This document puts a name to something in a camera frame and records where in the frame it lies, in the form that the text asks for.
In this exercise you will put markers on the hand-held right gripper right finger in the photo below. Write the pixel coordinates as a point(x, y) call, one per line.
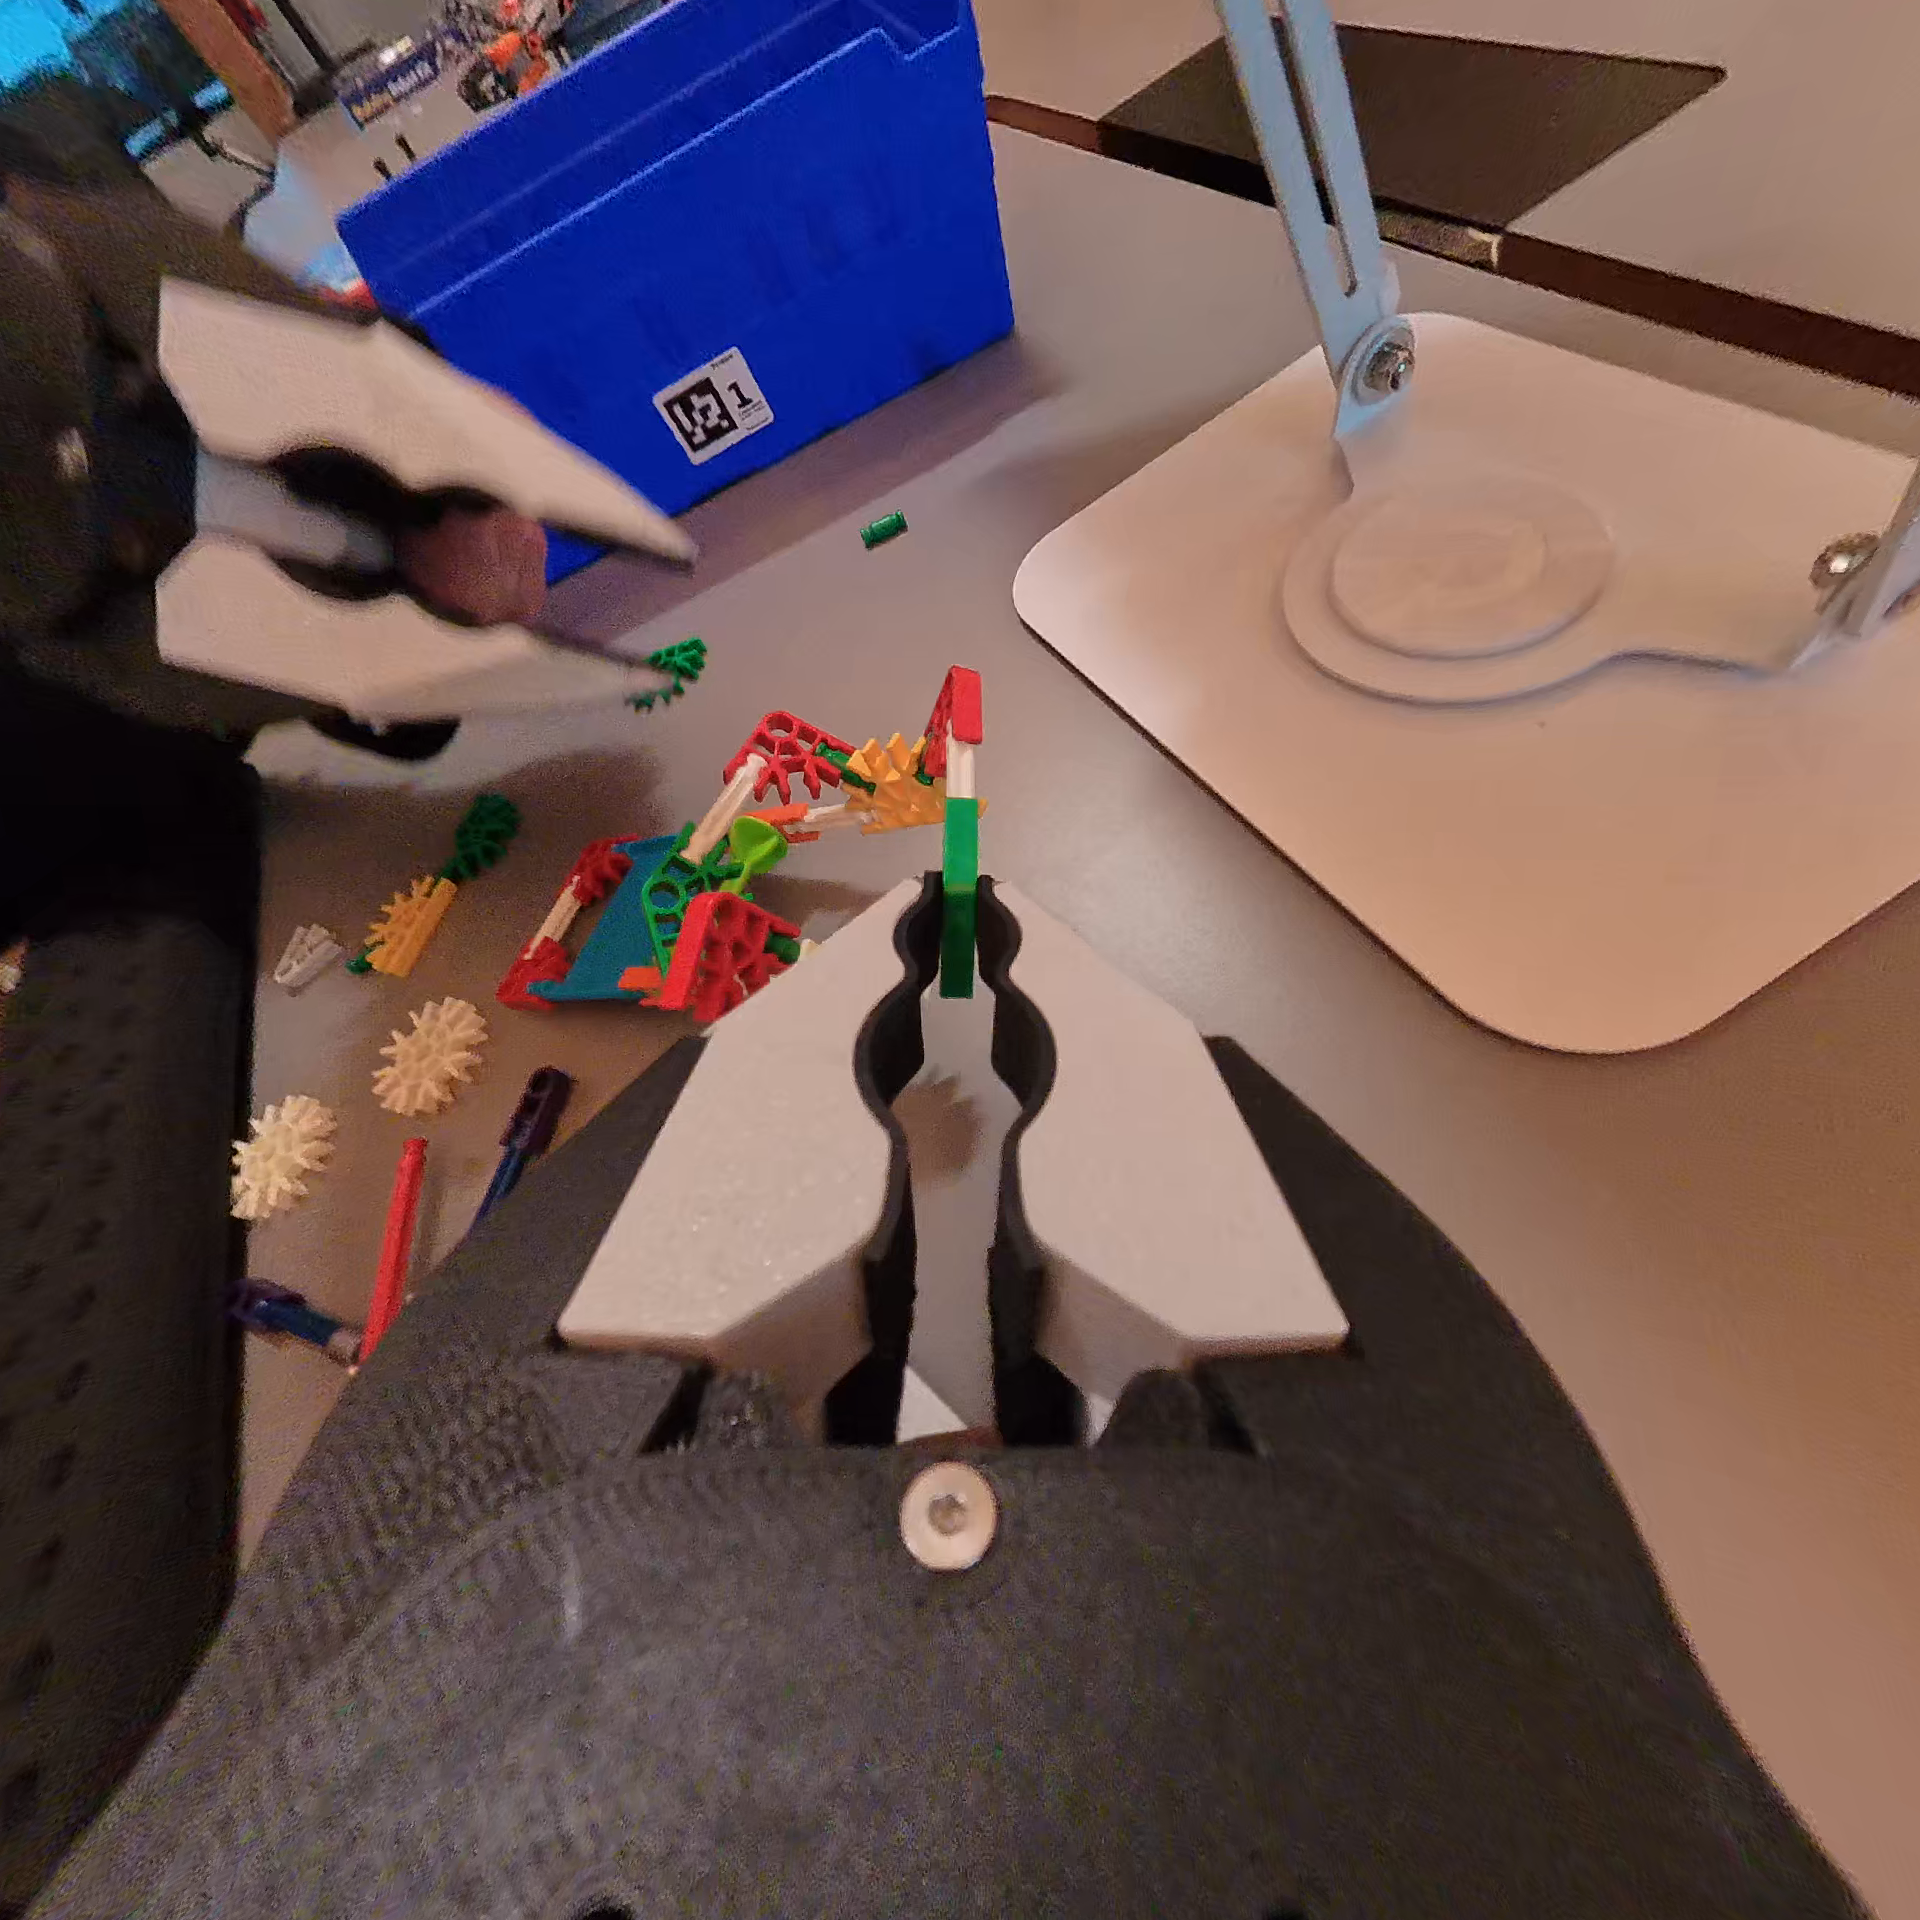
point(1171, 1201)

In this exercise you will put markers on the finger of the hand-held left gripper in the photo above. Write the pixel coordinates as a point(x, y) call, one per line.
point(374, 390)
point(331, 645)

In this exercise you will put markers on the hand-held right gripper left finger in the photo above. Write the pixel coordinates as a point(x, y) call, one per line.
point(735, 1201)

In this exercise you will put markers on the colourful construction toy model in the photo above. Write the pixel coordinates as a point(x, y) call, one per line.
point(720, 945)

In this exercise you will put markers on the green fan connector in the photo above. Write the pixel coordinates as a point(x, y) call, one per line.
point(672, 672)

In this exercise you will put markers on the person's left hand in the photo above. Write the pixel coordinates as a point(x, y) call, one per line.
point(472, 567)

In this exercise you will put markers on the yellow and green connector pair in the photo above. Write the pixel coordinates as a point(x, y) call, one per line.
point(413, 923)

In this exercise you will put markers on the printed toy box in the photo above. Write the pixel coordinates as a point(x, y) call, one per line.
point(391, 83)

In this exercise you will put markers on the small grey connector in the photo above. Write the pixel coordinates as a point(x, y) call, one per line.
point(308, 961)

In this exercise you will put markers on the white snowflake connector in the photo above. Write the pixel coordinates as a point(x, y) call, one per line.
point(284, 1159)
point(430, 1058)

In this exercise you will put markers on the red plastic rod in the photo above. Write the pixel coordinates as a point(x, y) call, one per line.
point(395, 1245)

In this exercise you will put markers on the blue plastic bin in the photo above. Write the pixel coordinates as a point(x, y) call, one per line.
point(751, 224)

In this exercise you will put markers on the small green rod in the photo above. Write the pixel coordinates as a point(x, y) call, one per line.
point(884, 529)

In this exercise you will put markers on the white metal stand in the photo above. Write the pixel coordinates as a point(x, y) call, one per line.
point(1500, 750)

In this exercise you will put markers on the person's black sweater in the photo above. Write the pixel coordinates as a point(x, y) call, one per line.
point(120, 1351)

